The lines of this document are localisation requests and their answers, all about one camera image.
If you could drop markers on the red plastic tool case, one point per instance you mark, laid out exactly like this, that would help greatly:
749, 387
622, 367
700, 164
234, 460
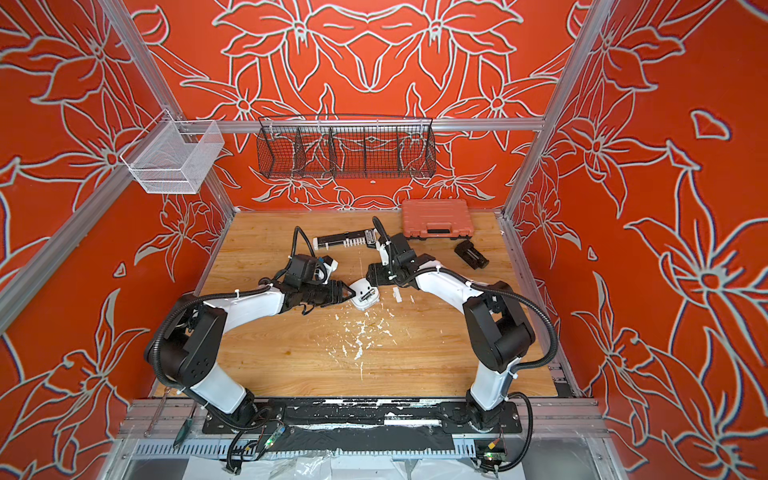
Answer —
436, 218

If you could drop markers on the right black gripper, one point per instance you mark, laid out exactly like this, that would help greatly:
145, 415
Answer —
381, 273

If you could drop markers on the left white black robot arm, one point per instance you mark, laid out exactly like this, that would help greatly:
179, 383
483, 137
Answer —
183, 352

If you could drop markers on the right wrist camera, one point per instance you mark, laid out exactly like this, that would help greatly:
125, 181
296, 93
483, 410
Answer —
395, 250

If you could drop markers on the black wire wall basket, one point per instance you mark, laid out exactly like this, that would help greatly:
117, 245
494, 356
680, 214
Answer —
352, 147

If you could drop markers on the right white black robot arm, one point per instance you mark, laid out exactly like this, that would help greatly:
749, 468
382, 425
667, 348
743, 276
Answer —
499, 330

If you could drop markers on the white wire mesh basket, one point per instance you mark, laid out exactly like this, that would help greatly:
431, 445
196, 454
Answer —
167, 159

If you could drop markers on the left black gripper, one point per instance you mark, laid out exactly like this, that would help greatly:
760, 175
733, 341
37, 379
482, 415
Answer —
336, 293

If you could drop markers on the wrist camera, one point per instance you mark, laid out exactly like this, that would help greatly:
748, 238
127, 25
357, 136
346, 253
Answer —
303, 269
395, 250

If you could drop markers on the small black holder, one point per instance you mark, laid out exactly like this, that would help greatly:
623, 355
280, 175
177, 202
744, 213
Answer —
467, 251

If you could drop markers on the white alarm device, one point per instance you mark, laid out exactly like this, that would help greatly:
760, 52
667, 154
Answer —
366, 294

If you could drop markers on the black white hand tool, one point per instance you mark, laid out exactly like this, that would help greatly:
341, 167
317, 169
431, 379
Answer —
366, 237

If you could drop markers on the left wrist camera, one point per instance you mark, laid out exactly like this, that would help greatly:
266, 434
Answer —
303, 269

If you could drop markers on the green handled screwdriver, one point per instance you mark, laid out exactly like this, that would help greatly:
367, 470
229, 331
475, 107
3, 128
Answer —
185, 428

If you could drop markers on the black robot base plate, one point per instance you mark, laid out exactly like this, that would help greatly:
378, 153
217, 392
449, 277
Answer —
449, 414

